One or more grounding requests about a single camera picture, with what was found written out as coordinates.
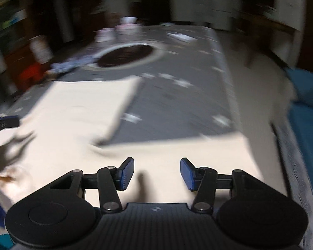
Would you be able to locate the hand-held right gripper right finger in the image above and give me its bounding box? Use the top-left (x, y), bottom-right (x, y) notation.
top-left (180, 157), bottom-right (268, 213)

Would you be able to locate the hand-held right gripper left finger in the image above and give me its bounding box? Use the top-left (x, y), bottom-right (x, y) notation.
top-left (48, 157), bottom-right (135, 213)

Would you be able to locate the white cabinet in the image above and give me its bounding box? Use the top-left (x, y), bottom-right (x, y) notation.
top-left (169, 0), bottom-right (240, 31)

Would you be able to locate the cream cloth garment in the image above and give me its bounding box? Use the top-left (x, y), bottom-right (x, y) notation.
top-left (0, 76), bottom-right (267, 215)

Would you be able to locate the red stool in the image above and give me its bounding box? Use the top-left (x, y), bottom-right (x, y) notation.
top-left (18, 63), bottom-right (45, 87)

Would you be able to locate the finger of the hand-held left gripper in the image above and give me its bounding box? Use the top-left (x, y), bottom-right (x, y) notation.
top-left (0, 114), bottom-right (20, 136)

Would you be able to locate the blue sofa cushion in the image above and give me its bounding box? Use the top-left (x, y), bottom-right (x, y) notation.
top-left (286, 68), bottom-right (313, 214)

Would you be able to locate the grey star-patterned mat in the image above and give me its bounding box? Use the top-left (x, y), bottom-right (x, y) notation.
top-left (5, 24), bottom-right (241, 146)

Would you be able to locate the dark shelf unit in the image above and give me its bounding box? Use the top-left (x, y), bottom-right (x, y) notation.
top-left (0, 0), bottom-right (29, 84)

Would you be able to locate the blue patterned cloth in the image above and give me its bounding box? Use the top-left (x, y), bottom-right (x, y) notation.
top-left (48, 52), bottom-right (100, 75)

